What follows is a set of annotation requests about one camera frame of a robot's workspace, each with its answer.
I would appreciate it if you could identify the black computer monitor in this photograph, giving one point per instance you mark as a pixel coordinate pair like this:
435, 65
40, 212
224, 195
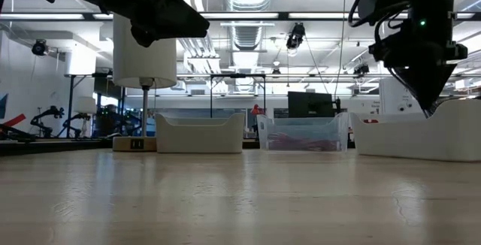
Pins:
310, 105

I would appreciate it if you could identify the white table lamp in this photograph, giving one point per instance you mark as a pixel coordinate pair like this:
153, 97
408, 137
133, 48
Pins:
150, 64

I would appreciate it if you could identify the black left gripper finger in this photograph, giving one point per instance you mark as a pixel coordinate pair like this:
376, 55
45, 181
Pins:
176, 32
169, 8

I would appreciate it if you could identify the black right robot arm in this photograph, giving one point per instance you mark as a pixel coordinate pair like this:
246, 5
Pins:
428, 0

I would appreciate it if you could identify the clear plastic bin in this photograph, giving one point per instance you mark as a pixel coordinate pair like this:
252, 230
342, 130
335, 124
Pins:
300, 124

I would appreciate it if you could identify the white cabinet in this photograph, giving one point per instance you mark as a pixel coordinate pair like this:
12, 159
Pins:
394, 94

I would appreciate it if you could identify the black hanging overhead camera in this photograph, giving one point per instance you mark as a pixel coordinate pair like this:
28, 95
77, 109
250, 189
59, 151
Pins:
296, 34

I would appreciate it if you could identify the white background lamp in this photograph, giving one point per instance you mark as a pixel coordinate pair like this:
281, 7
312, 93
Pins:
86, 105

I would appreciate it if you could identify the black overhead frame beam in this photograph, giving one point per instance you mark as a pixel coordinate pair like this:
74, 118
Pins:
283, 16

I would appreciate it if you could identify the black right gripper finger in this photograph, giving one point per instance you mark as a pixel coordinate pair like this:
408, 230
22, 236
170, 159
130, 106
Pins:
413, 81
436, 81

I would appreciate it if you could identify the black security camera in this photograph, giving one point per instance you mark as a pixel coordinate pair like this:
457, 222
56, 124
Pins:
39, 47

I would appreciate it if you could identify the black ceiling fixture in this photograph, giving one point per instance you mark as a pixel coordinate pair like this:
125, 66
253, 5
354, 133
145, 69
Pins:
361, 70

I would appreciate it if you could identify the black background robot arm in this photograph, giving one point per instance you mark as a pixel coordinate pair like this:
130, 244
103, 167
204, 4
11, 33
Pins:
47, 119
77, 123

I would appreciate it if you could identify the red background object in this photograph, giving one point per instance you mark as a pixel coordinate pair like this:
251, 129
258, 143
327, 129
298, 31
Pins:
257, 109

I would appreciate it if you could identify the white plastic bin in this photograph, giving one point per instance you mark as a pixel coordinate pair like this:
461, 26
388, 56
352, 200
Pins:
199, 136
413, 136

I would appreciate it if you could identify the black aluminium table frame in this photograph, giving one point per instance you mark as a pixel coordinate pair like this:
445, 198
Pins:
56, 145

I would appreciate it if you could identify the red angled bar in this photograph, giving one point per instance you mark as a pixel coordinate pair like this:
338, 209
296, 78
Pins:
15, 120

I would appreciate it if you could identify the black stand pole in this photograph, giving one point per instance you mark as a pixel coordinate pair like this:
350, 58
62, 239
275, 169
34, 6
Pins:
70, 102

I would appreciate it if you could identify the black background station frame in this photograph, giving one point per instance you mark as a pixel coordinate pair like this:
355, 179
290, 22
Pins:
237, 76

